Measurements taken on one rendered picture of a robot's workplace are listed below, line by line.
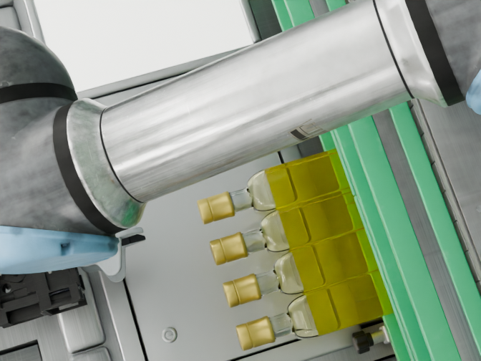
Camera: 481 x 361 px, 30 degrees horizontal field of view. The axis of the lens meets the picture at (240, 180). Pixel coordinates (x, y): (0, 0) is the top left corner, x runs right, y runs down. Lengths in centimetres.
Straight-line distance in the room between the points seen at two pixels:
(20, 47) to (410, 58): 33
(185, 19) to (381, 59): 80
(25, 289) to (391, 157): 50
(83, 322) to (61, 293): 15
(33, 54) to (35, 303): 48
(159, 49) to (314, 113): 76
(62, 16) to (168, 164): 77
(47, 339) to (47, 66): 64
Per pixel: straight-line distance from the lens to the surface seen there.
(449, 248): 110
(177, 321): 131
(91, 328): 132
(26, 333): 135
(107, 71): 140
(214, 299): 131
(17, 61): 78
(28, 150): 74
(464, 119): 113
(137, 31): 143
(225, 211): 119
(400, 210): 109
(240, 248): 118
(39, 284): 117
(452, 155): 111
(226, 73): 69
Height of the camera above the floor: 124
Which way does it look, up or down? 7 degrees down
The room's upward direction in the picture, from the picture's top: 106 degrees counter-clockwise
